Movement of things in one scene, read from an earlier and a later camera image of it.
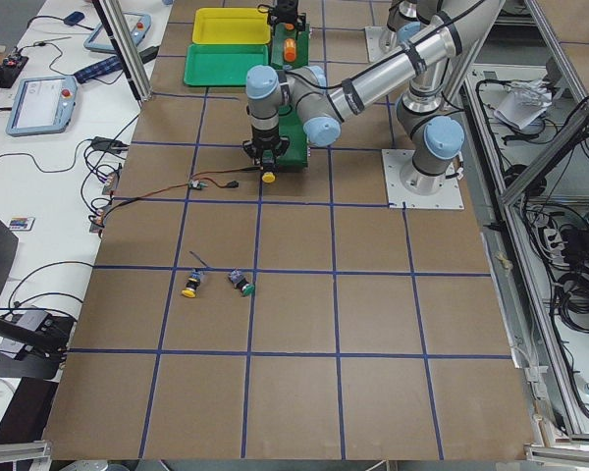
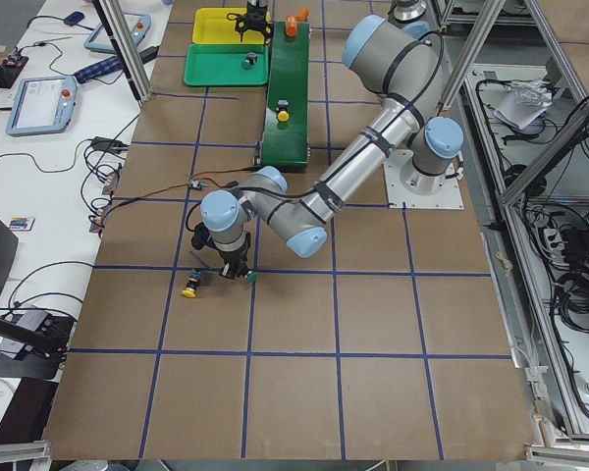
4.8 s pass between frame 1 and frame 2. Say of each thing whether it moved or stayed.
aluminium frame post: stayed
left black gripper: moved
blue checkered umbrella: stayed
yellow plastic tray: stayed
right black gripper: moved
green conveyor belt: stayed
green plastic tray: stayed
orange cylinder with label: moved
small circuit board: stayed
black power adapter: stayed
